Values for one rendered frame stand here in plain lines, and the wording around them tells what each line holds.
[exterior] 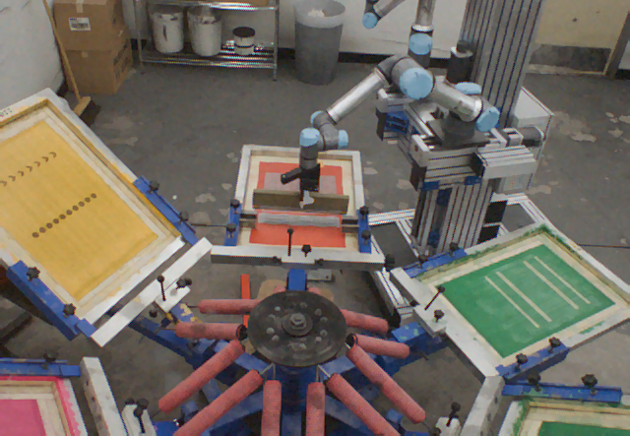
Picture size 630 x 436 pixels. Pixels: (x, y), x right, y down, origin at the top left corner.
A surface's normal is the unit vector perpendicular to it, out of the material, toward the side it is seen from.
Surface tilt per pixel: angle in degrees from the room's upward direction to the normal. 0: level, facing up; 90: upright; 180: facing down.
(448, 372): 0
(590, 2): 90
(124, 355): 0
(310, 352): 0
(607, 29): 90
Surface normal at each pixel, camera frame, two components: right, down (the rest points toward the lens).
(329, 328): 0.07, -0.79
